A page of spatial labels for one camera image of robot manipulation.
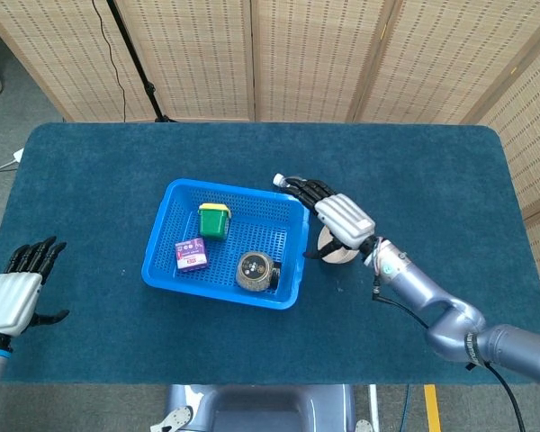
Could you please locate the right black-silver robot hand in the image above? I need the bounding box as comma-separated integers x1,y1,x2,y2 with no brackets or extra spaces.
285,177,382,266

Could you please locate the left black-silver robot hand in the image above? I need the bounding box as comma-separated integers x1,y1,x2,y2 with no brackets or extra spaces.
0,236,71,347

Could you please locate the beige bowl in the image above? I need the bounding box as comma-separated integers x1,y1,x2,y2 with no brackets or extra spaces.
318,227,360,265

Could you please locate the clear white-label water bottle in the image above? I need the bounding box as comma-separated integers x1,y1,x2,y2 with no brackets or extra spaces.
273,174,307,194

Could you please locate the round jar with black cap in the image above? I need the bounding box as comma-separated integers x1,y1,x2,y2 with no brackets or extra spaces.
235,251,283,292

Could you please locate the green container with yellow lid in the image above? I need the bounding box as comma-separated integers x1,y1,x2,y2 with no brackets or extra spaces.
197,202,233,242

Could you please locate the small purple box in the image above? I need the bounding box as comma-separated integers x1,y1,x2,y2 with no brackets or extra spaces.
174,237,209,273

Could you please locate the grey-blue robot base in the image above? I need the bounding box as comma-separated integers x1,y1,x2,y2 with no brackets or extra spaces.
165,383,356,432

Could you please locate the blue perforated plastic basket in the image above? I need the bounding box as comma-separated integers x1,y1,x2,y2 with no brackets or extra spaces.
141,177,311,311

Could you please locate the bamboo folding screen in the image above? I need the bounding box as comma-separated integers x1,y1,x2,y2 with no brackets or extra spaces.
0,0,540,298

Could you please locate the teal table mat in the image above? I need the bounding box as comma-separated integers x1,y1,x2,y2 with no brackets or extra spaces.
0,121,530,387

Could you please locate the white floor strip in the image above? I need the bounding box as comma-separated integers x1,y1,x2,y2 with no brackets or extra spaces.
368,384,382,428

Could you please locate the black tripod stand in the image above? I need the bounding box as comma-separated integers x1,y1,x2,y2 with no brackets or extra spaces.
106,0,177,123

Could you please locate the blue floor cable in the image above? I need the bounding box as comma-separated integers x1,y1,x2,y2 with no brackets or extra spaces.
399,384,411,432

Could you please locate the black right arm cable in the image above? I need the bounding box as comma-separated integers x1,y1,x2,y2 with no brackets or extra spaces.
371,287,535,432

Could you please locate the thin black hanging cable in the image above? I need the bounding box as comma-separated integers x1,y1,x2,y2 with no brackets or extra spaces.
91,0,127,122

